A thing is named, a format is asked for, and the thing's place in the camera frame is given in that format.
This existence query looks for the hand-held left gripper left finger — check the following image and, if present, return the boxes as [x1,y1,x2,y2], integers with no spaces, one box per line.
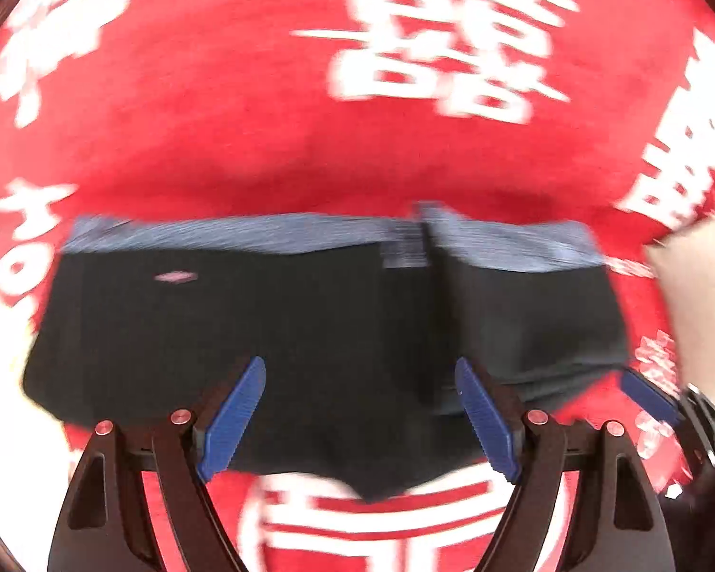
[46,356,267,572]

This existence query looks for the black pants with blue waistband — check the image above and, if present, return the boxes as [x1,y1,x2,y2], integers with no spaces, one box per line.
[22,201,633,504]

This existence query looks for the red printed blanket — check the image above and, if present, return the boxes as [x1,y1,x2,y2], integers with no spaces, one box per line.
[0,0,715,572]

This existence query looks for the person's right forearm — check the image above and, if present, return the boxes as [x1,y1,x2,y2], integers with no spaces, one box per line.
[644,214,715,397]

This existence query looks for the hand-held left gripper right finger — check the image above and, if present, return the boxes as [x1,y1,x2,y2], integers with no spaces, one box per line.
[454,357,675,572]

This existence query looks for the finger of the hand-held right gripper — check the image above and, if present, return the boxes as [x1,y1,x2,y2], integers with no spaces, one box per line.
[621,368,715,470]

